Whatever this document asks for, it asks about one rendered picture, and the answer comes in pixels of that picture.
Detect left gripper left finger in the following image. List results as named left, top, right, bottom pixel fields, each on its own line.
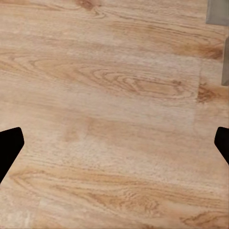
left=0, top=127, right=24, bottom=183

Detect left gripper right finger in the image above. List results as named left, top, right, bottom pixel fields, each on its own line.
left=214, top=126, right=229, bottom=164

